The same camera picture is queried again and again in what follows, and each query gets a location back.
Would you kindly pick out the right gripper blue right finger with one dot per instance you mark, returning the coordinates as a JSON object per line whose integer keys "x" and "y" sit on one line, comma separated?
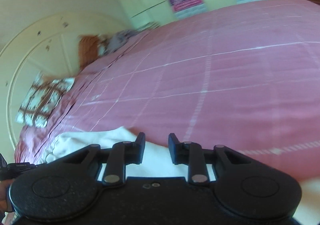
{"x": 189, "y": 154}

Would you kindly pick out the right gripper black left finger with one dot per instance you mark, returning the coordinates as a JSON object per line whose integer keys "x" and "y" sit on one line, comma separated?
{"x": 121, "y": 155}

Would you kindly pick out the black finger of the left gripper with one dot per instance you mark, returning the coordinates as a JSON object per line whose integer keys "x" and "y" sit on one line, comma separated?
{"x": 3, "y": 162}

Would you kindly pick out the white sweatpants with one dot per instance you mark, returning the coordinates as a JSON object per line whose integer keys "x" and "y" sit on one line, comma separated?
{"x": 157, "y": 163}

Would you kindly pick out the white brown patterned pillow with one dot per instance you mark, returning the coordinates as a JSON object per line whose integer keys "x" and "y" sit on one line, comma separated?
{"x": 41, "y": 99}

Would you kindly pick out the pink checked bedspread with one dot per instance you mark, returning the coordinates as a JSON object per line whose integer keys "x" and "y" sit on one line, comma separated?
{"x": 245, "y": 76}

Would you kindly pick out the grey crumpled cloth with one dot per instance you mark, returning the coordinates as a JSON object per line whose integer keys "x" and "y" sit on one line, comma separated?
{"x": 118, "y": 40}

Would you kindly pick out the orange striped pillow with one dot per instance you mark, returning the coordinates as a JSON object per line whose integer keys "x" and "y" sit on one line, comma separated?
{"x": 88, "y": 50}

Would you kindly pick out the cream wooden headboard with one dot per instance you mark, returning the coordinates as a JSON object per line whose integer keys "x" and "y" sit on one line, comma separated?
{"x": 50, "y": 46}

